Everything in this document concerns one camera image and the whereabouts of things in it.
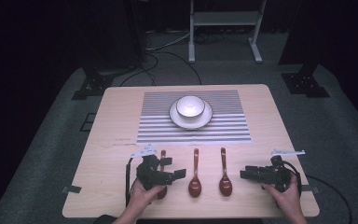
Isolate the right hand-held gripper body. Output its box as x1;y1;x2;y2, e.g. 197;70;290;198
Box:
254;148;307;193

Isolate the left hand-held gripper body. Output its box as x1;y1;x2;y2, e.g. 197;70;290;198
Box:
130;143;174;191

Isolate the brown wooden spoon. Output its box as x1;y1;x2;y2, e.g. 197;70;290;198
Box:
156;149;169;201
187;147;203;199
218;147;234;198

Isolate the person's left hand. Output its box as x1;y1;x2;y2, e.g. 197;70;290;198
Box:
126;178;167;217

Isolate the person's right hand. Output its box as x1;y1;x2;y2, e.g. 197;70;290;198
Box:
262;172;303;217

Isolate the grey tape strip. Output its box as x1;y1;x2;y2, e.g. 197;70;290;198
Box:
62;185;83;195
300;184;321;194

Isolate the white plate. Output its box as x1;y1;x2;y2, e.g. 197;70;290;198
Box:
168;98;214;131

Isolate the striped grey placemat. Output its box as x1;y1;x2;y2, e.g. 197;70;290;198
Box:
136;90;253;146

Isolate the white bowl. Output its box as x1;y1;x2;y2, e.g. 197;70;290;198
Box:
175;94;206;119

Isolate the black floor tape outline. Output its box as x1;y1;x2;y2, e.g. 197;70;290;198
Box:
79;112;98;133

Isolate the black metal stand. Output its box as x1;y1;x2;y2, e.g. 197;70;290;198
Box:
278;0;331;99
71;0;147;101

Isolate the white metal stand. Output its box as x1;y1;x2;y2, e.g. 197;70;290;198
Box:
187;0;268;65

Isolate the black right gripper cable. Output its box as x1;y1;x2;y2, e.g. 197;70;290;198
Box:
278;159;303;198

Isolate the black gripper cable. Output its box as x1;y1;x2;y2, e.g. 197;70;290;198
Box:
278;159;303;198
124;156;135;208

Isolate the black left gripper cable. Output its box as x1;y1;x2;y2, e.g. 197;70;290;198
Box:
124;156;135;208

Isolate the black floor cable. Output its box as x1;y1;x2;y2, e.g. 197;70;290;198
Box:
118;50;203;87

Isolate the white floor cable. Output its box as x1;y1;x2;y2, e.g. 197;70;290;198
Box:
145;30;191;52

